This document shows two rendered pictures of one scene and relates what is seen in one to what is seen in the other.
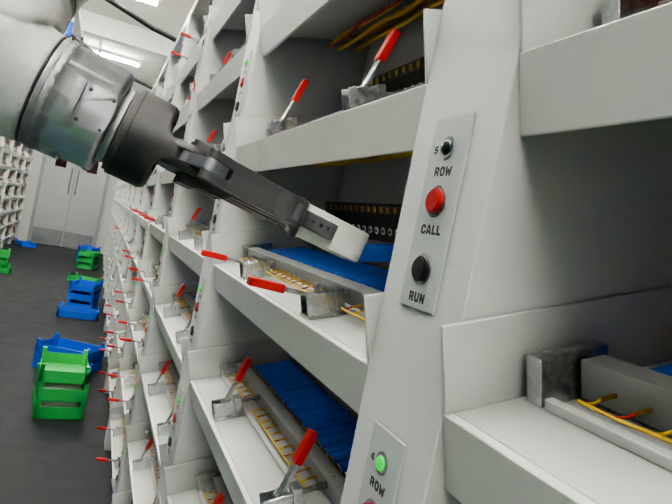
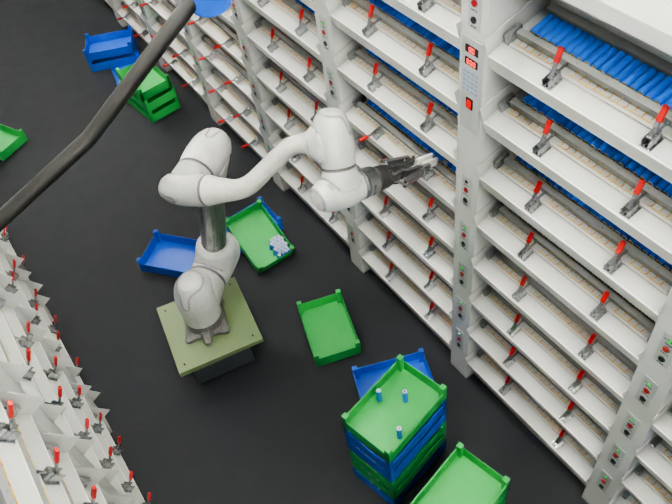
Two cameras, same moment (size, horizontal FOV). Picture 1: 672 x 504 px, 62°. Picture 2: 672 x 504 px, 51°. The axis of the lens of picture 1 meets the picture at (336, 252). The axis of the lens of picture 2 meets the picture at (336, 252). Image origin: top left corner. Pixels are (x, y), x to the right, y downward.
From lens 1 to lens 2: 1.90 m
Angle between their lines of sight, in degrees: 49
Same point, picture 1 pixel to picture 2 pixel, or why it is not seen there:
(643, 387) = (508, 217)
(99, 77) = (376, 182)
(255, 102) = (338, 45)
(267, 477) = (416, 204)
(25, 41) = (363, 189)
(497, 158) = (478, 192)
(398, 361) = (463, 212)
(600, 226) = not seen: hidden behind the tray
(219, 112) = not seen: outside the picture
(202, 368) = not seen: hidden behind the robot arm
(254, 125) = (341, 55)
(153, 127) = (388, 181)
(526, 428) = (490, 226)
